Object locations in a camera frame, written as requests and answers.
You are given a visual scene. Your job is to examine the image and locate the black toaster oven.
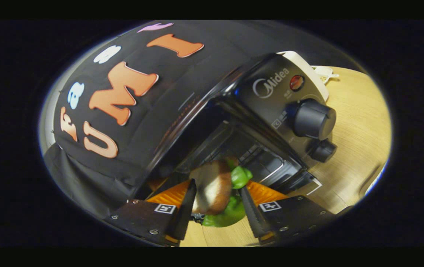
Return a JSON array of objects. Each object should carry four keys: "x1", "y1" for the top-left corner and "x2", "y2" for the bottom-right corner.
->
[{"x1": 138, "y1": 53, "x2": 338, "y2": 208}]

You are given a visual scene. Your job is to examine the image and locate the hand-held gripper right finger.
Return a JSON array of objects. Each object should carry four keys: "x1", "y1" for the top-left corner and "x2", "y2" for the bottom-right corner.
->
[{"x1": 239, "y1": 181, "x2": 337, "y2": 245}]

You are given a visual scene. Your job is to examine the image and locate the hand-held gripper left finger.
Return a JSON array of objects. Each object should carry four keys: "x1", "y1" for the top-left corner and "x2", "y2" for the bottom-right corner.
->
[{"x1": 104, "y1": 179, "x2": 198, "y2": 246}]

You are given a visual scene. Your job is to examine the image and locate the white pop-up toaster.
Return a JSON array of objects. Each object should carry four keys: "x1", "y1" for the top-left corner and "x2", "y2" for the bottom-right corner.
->
[{"x1": 277, "y1": 51, "x2": 329, "y2": 103}]

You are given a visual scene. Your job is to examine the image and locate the toy burger with lettuce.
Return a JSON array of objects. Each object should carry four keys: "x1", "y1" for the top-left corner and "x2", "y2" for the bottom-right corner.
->
[{"x1": 190, "y1": 158, "x2": 253, "y2": 227}]

